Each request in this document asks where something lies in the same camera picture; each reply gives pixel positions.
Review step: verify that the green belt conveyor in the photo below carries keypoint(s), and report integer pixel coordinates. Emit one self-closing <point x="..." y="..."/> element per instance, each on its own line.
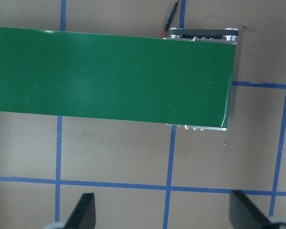
<point x="109" y="76"/>

